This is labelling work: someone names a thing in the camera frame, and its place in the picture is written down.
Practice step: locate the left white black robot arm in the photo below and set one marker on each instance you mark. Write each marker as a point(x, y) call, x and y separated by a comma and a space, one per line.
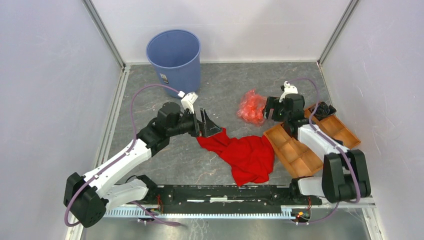
point(89, 196)

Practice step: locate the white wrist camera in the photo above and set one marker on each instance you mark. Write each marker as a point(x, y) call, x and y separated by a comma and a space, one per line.
point(287, 89)
point(188, 100)

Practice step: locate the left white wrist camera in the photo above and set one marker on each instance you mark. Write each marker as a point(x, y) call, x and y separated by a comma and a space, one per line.
point(188, 100)

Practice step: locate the blue plastic trash bin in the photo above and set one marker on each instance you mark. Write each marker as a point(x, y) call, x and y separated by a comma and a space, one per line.
point(175, 57)

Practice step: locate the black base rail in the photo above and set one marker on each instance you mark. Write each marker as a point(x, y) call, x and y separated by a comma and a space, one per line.
point(225, 199)

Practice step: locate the black roll in far compartment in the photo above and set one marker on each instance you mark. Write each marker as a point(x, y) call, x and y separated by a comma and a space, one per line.
point(324, 110)

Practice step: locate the red cloth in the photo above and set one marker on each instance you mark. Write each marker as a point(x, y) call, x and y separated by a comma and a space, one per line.
point(251, 158)

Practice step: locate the aluminium frame post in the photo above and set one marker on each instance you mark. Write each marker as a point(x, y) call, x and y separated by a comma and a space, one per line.
point(94, 14)
point(349, 10)

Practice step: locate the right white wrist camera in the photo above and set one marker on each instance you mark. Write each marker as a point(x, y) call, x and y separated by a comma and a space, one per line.
point(287, 89)

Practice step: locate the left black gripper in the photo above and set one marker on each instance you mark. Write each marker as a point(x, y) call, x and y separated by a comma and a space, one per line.
point(210, 127)

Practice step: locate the orange compartment tray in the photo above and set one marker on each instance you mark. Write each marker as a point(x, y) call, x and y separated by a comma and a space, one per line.
point(296, 157)

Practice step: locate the left aluminium frame post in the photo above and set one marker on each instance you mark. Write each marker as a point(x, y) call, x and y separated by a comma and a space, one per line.
point(94, 14)

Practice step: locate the red translucent trash bag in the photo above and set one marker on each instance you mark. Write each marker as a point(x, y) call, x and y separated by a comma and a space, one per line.
point(251, 108)

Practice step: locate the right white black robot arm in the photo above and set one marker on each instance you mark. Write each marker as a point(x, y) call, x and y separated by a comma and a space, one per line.
point(344, 176)

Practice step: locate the right aluminium frame post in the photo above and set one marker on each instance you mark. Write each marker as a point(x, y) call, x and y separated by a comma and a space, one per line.
point(349, 10)

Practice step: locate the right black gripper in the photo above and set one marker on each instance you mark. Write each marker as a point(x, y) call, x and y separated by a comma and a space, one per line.
point(276, 104)

